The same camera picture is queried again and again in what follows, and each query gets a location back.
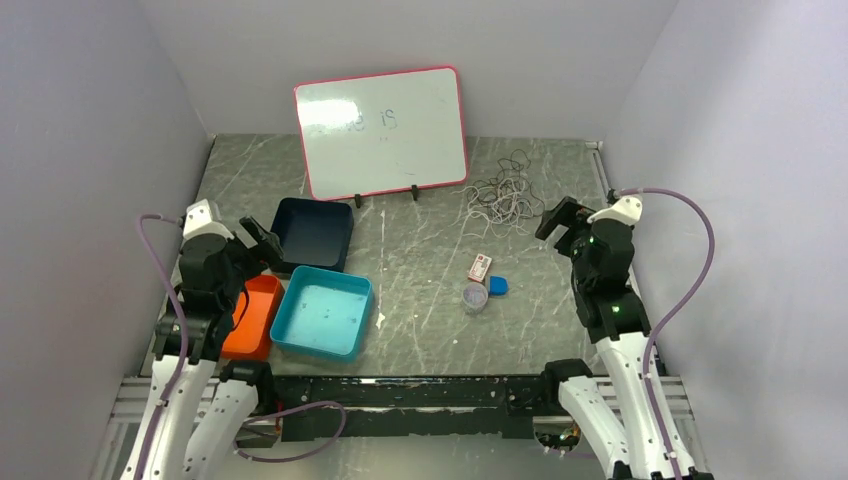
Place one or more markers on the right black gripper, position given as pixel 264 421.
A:
pixel 561 213

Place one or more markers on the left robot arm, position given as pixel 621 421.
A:
pixel 215 266

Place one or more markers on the orange tray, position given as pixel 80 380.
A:
pixel 253 317

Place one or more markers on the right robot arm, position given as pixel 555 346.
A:
pixel 639 438

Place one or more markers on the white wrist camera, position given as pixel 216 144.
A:
pixel 203 217
pixel 626 210

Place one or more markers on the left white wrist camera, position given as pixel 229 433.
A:
pixel 203 217

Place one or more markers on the light blue tray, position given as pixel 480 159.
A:
pixel 323 314

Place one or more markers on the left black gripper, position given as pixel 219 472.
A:
pixel 261 255

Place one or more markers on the clear jar of clips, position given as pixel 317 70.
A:
pixel 475 296

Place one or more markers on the blue grey eraser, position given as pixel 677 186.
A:
pixel 497 286

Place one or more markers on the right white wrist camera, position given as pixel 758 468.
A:
pixel 626 210

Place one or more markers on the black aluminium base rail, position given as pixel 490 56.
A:
pixel 304 408

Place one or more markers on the pink framed whiteboard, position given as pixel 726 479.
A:
pixel 384 133

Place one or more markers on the navy blue tray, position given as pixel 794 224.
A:
pixel 312 233

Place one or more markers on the red white staples box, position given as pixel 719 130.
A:
pixel 479 268

